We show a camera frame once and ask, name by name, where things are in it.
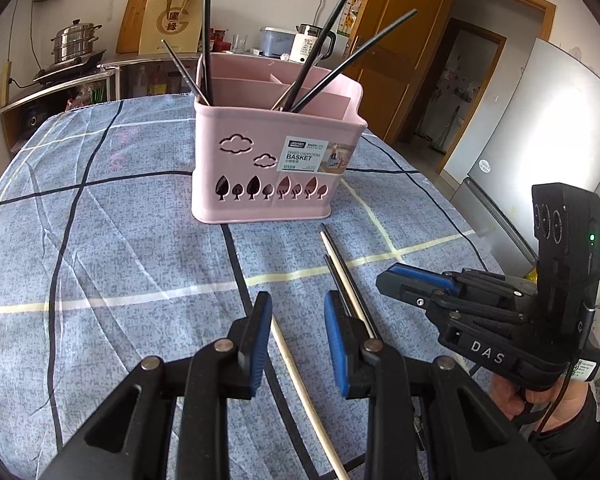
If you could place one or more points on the metal side table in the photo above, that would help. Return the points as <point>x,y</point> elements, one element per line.
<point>55,91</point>

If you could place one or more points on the silver metal chopstick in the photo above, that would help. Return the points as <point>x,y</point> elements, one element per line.
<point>182,70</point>
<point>347,285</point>

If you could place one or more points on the clear plastic container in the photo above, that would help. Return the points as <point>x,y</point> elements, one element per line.
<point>275,42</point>

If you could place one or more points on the wall calendar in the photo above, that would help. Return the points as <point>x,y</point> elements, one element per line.
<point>352,15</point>

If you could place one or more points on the brown wooden door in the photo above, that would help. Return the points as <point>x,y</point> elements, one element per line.
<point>405,60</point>

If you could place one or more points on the white electric kettle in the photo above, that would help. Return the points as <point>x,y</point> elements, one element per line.
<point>305,45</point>

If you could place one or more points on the clear drinking glass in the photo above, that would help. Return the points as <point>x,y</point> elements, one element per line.
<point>239,44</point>

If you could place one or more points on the stainless steel steamer pot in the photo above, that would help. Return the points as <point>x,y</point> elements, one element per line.
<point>75,40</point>

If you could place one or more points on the person's right hand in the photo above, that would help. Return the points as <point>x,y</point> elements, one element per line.
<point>510,397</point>

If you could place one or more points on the pink plastic utensil basket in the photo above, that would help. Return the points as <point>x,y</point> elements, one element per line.
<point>230,180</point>

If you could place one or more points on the black chopstick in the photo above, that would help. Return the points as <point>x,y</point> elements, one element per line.
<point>360,50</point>
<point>330,25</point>
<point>337,285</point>
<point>208,20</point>

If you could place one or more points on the black induction cooker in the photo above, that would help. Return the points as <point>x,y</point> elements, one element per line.
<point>70,69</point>

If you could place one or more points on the blue checked tablecloth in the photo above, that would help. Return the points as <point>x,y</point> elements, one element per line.
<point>105,240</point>

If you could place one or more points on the wooden cutting board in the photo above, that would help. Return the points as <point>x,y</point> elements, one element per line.
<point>130,25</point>

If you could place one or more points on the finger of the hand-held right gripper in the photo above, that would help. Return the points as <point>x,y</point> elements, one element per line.
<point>405,290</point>
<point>425,275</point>

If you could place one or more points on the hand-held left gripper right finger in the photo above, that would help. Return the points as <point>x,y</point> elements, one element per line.
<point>335,345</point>

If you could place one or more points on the beige paper gift bag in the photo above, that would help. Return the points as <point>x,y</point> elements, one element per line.
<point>172,25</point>

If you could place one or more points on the beige wooden chopstick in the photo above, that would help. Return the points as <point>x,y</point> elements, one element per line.
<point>280,102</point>
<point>305,395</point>

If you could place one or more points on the grey refrigerator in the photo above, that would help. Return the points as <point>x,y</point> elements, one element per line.
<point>540,135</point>

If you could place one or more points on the person's right forearm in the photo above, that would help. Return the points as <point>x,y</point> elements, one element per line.
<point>580,445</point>

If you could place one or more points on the red lidded jar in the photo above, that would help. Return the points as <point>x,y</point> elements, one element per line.
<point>215,42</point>
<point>224,41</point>

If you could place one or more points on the crumpled plastic bag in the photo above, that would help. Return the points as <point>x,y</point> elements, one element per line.
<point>82,98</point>

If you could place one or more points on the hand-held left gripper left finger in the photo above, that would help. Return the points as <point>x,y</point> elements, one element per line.
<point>260,340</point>

